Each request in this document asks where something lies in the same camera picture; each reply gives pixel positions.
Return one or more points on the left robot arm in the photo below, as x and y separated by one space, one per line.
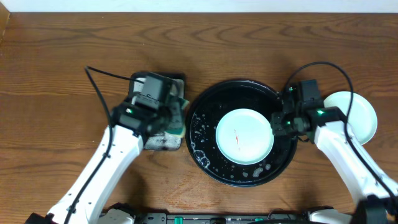
136 119

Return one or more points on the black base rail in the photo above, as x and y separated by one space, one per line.
202 218

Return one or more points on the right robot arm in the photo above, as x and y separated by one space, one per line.
373 192

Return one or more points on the green yellow sponge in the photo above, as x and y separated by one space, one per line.
177 125

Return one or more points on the light green plate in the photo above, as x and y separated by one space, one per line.
362 117
244 136

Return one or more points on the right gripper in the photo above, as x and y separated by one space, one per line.
277 125

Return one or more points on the black rectangular soap tray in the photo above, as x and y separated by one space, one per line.
162 141

